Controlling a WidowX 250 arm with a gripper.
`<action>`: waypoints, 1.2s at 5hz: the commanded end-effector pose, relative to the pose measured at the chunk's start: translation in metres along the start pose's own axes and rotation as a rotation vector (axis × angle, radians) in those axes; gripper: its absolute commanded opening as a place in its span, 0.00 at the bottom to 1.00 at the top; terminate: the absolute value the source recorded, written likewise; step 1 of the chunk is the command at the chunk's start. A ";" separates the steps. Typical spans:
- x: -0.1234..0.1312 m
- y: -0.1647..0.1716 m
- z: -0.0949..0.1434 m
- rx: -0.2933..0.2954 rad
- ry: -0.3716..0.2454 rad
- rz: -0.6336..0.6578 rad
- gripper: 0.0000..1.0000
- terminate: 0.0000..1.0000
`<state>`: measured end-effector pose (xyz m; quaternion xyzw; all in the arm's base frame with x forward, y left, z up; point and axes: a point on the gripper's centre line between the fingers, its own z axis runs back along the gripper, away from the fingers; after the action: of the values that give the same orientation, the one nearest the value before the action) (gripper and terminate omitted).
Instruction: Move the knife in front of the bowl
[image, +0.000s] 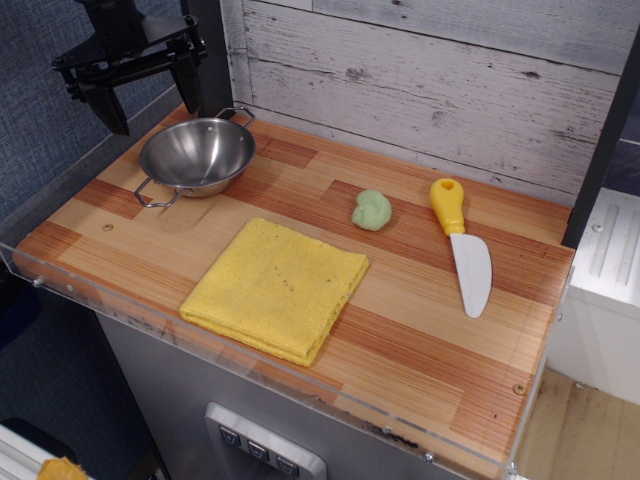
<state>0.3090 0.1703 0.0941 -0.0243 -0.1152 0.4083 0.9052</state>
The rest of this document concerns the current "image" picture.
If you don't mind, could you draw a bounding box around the yellow object at bottom left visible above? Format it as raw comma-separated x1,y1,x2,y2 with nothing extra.
36,457,89,480

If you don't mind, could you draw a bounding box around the black vertical post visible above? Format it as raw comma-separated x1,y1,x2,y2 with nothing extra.
561,29,639,249
179,0,235,114

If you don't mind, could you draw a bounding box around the white ridged side cabinet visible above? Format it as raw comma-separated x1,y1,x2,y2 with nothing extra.
547,188,639,404

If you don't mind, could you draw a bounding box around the black vertical post left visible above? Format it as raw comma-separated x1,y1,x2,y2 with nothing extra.
179,0,235,114

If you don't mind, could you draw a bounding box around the stainless steel bowl with handles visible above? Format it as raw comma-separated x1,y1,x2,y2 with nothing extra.
134,106,256,208

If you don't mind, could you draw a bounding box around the yellow folded cloth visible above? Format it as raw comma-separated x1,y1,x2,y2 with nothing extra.
179,218,369,367

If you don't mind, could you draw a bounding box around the black vertical post right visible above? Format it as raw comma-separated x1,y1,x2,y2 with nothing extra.
561,29,639,249

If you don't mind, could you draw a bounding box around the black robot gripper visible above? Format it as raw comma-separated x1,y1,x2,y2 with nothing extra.
52,1,207,136

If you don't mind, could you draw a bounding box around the clear acrylic table guard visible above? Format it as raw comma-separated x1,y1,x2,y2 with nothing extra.
3,238,571,479

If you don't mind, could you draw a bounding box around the grey dispenser button panel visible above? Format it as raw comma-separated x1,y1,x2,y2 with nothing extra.
205,402,328,479

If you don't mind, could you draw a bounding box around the silver toy fridge cabinet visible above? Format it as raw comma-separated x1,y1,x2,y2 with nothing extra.
98,315,454,479

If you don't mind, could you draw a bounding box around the green dough lump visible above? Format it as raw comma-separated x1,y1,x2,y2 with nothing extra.
351,190,392,231

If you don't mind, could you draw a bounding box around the yellow handled white knife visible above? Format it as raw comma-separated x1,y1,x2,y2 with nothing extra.
429,178,493,318

